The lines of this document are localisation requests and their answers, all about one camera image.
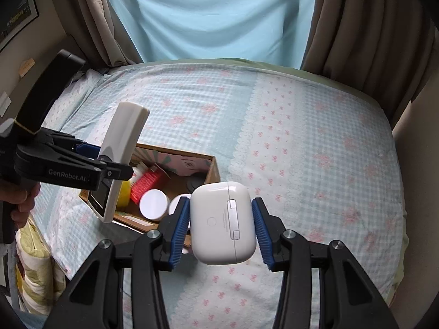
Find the red box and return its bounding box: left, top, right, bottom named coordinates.
left=130, top=165, right=170, bottom=204

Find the white lid green jar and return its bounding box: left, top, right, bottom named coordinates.
left=168, top=193, right=191, bottom=231

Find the brown right curtain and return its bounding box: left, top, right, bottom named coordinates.
left=301, top=0, right=436, bottom=123

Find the white earbuds case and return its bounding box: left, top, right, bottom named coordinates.
left=190, top=181, right=256, bottom=266

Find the cardboard box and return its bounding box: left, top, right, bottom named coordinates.
left=80, top=144, right=220, bottom=233

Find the wall picture frame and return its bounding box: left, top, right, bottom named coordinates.
left=0, top=0, right=40, bottom=50

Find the small white bottle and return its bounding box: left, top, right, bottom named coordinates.
left=130, top=162, right=148, bottom=186

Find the person's left hand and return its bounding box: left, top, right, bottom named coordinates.
left=1, top=180, right=41, bottom=229

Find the white remote control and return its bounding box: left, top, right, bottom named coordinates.
left=88, top=103, right=150, bottom=223

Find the light blue cloth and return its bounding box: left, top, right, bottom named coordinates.
left=108, top=0, right=315, bottom=68

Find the black lid jar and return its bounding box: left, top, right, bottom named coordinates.
left=186, top=172, right=206, bottom=194

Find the checkered bed sheet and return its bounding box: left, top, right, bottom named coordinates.
left=32, top=58, right=411, bottom=329

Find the yellow striped blanket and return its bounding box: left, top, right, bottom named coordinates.
left=16, top=219, right=66, bottom=316

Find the brown curtain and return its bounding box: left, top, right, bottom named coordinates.
left=52, top=0, right=142, bottom=68
left=301, top=0, right=436, bottom=123

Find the brown left curtain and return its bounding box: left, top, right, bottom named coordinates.
left=52, top=0, right=142, bottom=68

